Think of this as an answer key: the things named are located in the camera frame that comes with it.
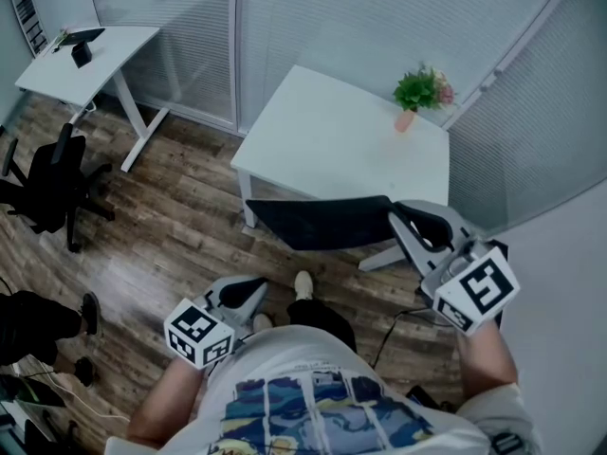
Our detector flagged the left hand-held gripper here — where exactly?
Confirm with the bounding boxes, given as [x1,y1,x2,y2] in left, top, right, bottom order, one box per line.
[163,276,271,369]

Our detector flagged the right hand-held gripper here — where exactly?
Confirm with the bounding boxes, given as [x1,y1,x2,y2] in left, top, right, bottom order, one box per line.
[388,198,521,338]

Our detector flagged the person's right forearm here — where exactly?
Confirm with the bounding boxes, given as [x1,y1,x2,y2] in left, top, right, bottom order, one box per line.
[454,320,521,412]

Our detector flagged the person's left forearm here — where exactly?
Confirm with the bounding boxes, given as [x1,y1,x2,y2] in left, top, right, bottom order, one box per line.
[125,354,215,450]

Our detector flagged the white square desk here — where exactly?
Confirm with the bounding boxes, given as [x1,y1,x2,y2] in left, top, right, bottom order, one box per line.
[230,64,451,272]

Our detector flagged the white curved desk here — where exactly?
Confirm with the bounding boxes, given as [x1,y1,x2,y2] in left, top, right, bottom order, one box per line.
[13,25,171,173]

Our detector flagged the person's white shoe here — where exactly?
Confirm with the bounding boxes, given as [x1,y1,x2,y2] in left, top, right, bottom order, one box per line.
[252,312,277,335]
[293,269,315,303]

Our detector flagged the person's black trousers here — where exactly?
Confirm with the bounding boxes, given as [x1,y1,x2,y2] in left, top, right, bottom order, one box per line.
[285,298,358,355]

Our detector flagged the person's white printed t-shirt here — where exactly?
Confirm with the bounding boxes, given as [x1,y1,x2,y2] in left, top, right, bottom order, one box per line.
[103,323,543,455]

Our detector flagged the green plant in pink pot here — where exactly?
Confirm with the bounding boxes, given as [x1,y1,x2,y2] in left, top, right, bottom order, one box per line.
[392,63,459,135]

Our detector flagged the black office chair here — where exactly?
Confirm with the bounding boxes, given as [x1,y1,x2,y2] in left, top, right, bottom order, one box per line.
[0,122,116,255]

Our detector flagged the black tablet on stand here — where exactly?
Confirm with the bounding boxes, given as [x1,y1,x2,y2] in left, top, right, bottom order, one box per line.
[60,27,107,70]

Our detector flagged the black floor cable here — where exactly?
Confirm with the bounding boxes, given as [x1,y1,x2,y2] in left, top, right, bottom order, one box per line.
[368,306,440,370]

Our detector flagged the white floor cable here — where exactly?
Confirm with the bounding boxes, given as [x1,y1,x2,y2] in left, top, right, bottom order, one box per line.
[46,375,130,422]

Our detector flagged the black wrist strap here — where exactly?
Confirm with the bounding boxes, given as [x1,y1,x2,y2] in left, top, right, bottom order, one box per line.
[491,431,528,455]

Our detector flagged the metal wall shelf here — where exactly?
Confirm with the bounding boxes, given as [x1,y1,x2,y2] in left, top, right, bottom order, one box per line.
[3,0,49,58]

